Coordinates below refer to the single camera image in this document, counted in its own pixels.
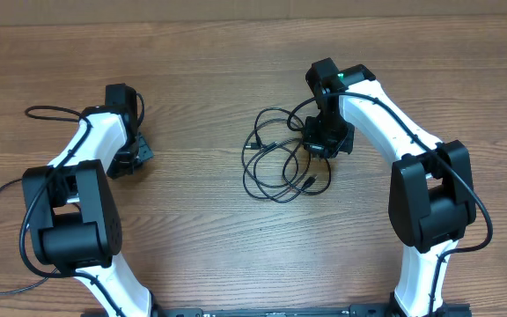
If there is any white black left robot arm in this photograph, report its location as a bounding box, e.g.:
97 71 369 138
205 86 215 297
19 84 163 316

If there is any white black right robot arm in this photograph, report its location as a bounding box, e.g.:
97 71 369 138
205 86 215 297
303 58 475 316

